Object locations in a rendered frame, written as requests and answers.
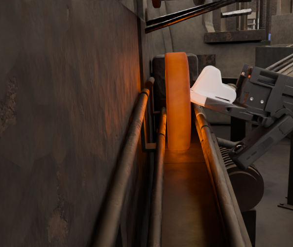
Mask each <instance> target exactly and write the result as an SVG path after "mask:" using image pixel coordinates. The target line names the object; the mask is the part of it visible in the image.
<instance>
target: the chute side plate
mask: <svg viewBox="0 0 293 247"><path fill-rule="evenodd" d="M201 110H202V113H203V114H204V117H205V119H206V121H207V122H208V124H209V128H210V131H211V134H212V135H213V137H214V140H215V147H216V150H217V153H218V157H219V160H220V164H221V167H222V170H223V173H224V177H225V180H226V183H227V186H228V189H229V193H230V195H231V198H232V202H233V205H234V208H235V211H236V215H237V218H238V221H239V224H240V227H241V231H242V234H243V237H244V241H245V243H246V244H248V247H252V244H251V241H250V238H249V235H248V232H247V230H246V227H245V224H244V221H243V218H242V215H241V212H240V209H239V206H238V203H237V200H236V197H235V194H234V191H233V188H232V185H231V182H230V179H229V176H228V173H227V170H226V167H225V164H224V161H223V158H222V155H221V152H220V148H219V146H218V143H217V140H216V137H215V134H214V132H213V130H212V127H211V125H210V123H209V121H208V119H207V117H206V115H205V113H204V110H203V108H202V106H201Z"/></svg>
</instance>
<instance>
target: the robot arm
mask: <svg viewBox="0 0 293 247"><path fill-rule="evenodd" d="M236 87H237V88H236V91H235V90H234V89H232V88H231V87H230V86H228V85H226V84H223V83H222V81H221V74H220V71H219V69H217V68H215V67H213V66H206V67H205V68H204V69H203V71H202V72H201V74H200V75H199V77H198V79H197V80H196V82H195V83H194V85H193V87H192V88H190V94H191V102H193V103H196V104H198V105H201V106H204V107H206V108H209V109H212V110H215V111H217V112H220V113H223V114H226V115H229V116H232V117H235V118H237V119H239V120H242V121H245V122H248V123H251V124H256V125H259V126H258V127H257V128H255V129H254V130H253V131H252V132H251V133H249V134H248V135H247V136H246V137H245V138H243V139H242V140H241V141H240V142H239V143H237V144H236V145H234V146H233V148H232V149H231V150H230V151H229V152H228V155H229V157H230V158H231V160H232V161H233V162H234V164H235V165H236V166H237V167H238V168H239V169H241V170H245V169H246V168H248V167H249V166H250V165H251V164H252V163H254V162H255V161H256V160H257V159H258V158H260V157H261V156H262V155H263V154H265V153H266V152H267V151H268V150H269V149H271V148H272V147H273V146H274V145H276V144H277V143H278V142H279V141H280V140H282V139H283V138H284V137H285V136H287V135H288V134H289V133H291V134H292V135H293V77H292V76H288V75H285V74H280V73H277V72H273V71H270V70H266V69H263V68H259V67H255V66H252V65H249V64H245V63H244V65H243V68H242V71H241V74H240V75H239V77H238V80H237V83H236Z"/></svg>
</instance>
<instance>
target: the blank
mask: <svg viewBox="0 0 293 247"><path fill-rule="evenodd" d="M165 79H166V103H167V130H168V149H169V150H187V149H189V147H190V140H191V94H190V77H189V65H188V58H187V55H186V53H185V52H170V53H166V54H165Z"/></svg>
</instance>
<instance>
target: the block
mask: <svg viewBox="0 0 293 247"><path fill-rule="evenodd" d="M186 55H187V58H188V65H189V77H190V88H192V87H193V85H194V83H195V82H196V80H197V79H198V58H197V56H196V55H194V54H192V53H187V54H186ZM151 77H153V78H154V79H155V81H154V84H153V97H154V111H161V105H160V99H166V79H165V54H163V55H157V56H155V57H154V58H153V60H152V73H151ZM159 118H160V117H159V116H154V119H155V132H154V141H156V138H157V136H156V131H157V128H158V124H159Z"/></svg>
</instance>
